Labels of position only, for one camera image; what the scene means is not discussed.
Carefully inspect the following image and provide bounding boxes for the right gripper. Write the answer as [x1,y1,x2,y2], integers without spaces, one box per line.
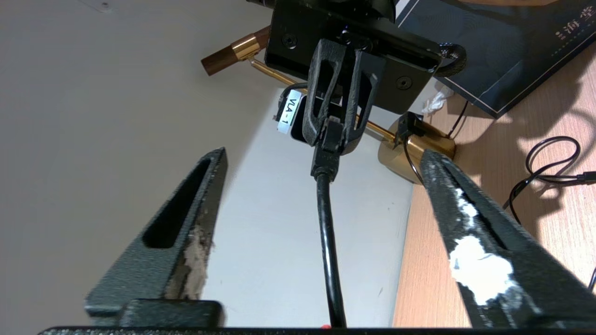
[264,0,443,154]

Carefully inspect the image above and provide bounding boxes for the black ethernet cable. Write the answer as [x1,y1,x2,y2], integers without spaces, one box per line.
[310,116,348,328]

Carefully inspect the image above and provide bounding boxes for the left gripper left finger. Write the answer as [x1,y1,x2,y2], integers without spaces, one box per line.
[85,147,229,326]

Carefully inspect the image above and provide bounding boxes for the black usb cable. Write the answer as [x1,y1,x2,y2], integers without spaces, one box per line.
[535,171,596,184]

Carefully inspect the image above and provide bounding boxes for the black inline switch box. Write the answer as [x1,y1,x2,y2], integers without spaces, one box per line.
[393,112,425,149]

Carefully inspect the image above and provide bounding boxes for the crumpled white tissue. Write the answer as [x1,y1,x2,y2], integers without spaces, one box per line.
[421,88,454,114]

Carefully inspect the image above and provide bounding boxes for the brass desk lamp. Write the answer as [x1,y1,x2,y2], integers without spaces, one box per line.
[201,26,457,186]

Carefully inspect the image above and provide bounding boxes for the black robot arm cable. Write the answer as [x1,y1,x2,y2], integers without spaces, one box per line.
[437,43,467,78]

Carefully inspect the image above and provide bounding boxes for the thin black cable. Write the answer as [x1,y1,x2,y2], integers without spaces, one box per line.
[447,100,469,139]

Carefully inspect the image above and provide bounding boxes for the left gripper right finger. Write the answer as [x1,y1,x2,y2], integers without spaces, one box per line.
[419,149,596,328]

